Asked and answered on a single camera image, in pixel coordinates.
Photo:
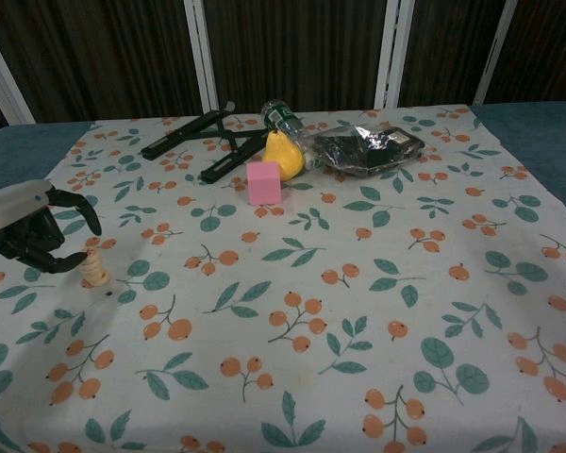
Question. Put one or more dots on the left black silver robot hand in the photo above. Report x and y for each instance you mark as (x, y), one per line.
(9, 207)

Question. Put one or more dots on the blue table cover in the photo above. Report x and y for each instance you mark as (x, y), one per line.
(19, 141)

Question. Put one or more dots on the black folding laptop stand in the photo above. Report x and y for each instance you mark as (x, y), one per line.
(179, 134)

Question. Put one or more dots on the pink cube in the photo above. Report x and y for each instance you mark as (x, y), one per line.
(264, 184)

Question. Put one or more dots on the yellow pear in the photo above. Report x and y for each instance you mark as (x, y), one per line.
(285, 158)

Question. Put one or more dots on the clear plastic water bottle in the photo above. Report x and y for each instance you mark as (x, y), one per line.
(283, 118)

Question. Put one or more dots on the floral fruit print tablecloth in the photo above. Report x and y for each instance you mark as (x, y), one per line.
(311, 307)

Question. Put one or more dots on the black item in plastic bag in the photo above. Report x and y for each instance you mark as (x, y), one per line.
(368, 151)

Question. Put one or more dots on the white partition post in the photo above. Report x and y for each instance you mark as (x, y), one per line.
(203, 52)
(394, 52)
(7, 80)
(495, 52)

